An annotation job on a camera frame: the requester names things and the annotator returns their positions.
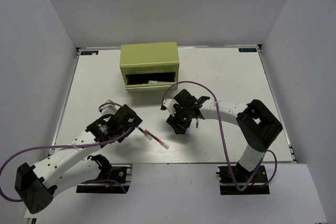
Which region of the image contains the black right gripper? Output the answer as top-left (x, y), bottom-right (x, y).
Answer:
top-left (167, 104), bottom-right (193, 134)

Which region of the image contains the purple gel pen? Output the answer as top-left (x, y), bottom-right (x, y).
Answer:
top-left (137, 126), bottom-right (152, 141)

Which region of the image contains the green top drawer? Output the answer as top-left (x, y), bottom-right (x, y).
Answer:
top-left (125, 71), bottom-right (177, 92)

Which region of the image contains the red gel pen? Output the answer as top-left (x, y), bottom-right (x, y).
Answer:
top-left (145, 130), bottom-right (169, 150)

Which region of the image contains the green cap highlighter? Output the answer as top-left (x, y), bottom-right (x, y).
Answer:
top-left (148, 80), bottom-right (165, 84)

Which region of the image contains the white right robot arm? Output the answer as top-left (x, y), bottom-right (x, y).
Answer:
top-left (161, 89), bottom-right (283, 182)

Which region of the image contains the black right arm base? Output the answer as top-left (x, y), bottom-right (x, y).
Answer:
top-left (214, 162), bottom-right (271, 196)

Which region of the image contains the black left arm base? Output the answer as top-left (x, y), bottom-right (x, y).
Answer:
top-left (76, 154), bottom-right (132, 194)

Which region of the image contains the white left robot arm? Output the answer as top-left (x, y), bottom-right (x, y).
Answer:
top-left (15, 104), bottom-right (142, 214)

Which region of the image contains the green metal drawer toolbox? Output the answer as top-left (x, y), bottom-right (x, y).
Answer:
top-left (120, 42), bottom-right (180, 85)

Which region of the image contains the blue left corner label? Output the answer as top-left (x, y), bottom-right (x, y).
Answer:
top-left (80, 50), bottom-right (99, 56)

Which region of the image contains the blue corner label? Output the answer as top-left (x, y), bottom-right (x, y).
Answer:
top-left (80, 50), bottom-right (99, 56)
top-left (238, 48), bottom-right (257, 52)

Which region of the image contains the blue right corner label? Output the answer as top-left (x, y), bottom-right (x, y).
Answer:
top-left (238, 48), bottom-right (257, 52)

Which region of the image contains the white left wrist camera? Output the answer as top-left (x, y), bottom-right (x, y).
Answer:
top-left (99, 100), bottom-right (118, 114)

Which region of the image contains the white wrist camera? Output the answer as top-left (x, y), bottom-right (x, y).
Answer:
top-left (99, 100), bottom-right (118, 114)
top-left (161, 99), bottom-right (177, 116)

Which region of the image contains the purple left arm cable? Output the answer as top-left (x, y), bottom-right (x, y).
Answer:
top-left (0, 102), bottom-right (137, 201)

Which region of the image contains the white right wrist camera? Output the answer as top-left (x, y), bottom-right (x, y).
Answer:
top-left (161, 99), bottom-right (177, 116)

